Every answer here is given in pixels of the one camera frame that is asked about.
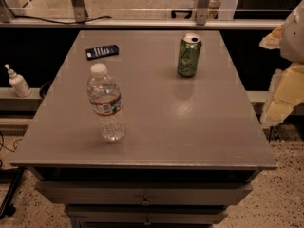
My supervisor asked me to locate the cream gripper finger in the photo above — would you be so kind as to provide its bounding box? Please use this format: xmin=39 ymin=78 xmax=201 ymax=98
xmin=259 ymin=25 xmax=283 ymax=49
xmin=260 ymin=63 xmax=304 ymax=127

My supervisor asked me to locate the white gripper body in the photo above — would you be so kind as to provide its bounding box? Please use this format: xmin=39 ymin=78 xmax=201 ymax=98
xmin=280 ymin=0 xmax=304 ymax=63

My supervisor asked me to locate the clear plastic water bottle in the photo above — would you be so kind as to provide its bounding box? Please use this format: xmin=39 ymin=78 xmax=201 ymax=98
xmin=86 ymin=63 xmax=124 ymax=143

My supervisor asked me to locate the green soda can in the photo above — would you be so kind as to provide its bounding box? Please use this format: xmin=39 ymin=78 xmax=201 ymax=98
xmin=177 ymin=32 xmax=202 ymax=77

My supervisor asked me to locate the white pump dispenser bottle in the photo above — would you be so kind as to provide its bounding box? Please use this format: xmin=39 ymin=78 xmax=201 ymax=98
xmin=5 ymin=64 xmax=31 ymax=98

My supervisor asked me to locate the grey drawer cabinet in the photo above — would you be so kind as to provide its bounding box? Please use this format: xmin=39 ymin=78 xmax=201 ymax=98
xmin=12 ymin=30 xmax=276 ymax=228

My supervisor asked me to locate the dark blue snack bar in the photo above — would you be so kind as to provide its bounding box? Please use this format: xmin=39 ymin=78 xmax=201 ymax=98
xmin=85 ymin=45 xmax=120 ymax=61

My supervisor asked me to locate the grey drawer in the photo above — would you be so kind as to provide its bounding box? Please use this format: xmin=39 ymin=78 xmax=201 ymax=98
xmin=35 ymin=181 xmax=252 ymax=206
xmin=65 ymin=205 xmax=228 ymax=225

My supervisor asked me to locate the top grey drawer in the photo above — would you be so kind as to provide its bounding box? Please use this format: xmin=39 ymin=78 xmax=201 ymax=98
xmin=35 ymin=181 xmax=252 ymax=206

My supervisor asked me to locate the right metal frame post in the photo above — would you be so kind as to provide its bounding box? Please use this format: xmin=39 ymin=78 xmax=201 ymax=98
xmin=196 ymin=0 xmax=210 ymax=26

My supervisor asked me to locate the metal frame post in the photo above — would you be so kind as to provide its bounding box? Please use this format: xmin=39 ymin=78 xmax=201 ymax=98
xmin=196 ymin=0 xmax=210 ymax=26
xmin=71 ymin=0 xmax=88 ymax=23

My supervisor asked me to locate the black cable on ledge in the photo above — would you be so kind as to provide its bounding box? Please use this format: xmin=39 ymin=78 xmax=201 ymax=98
xmin=9 ymin=14 xmax=112 ymax=25

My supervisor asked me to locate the left metal frame post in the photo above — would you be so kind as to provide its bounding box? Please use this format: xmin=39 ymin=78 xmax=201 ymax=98
xmin=71 ymin=0 xmax=88 ymax=23

